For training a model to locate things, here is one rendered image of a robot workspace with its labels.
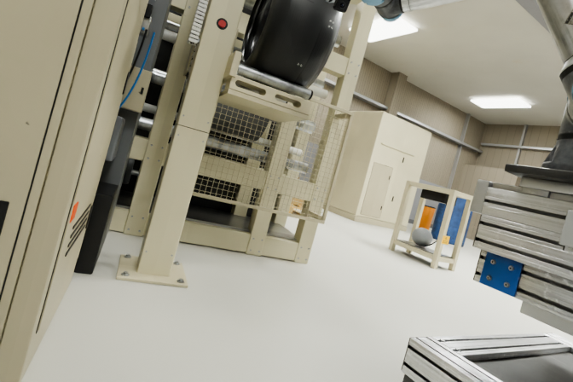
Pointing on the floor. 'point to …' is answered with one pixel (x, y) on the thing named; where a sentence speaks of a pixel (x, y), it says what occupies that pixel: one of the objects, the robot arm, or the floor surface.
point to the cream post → (194, 118)
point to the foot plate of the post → (128, 265)
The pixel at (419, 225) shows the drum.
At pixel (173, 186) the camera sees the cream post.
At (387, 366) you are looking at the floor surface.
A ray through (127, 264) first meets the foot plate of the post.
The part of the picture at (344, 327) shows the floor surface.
